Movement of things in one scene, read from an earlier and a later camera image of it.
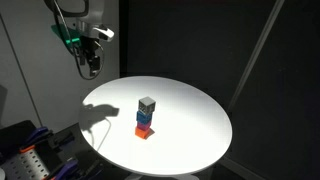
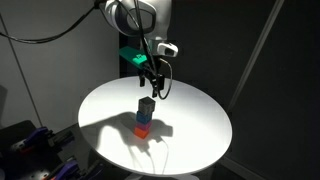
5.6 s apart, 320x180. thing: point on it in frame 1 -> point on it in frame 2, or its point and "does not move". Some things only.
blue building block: [144, 118] does not move
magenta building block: [144, 127] does not move
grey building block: [147, 105] does not move
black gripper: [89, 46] -> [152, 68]
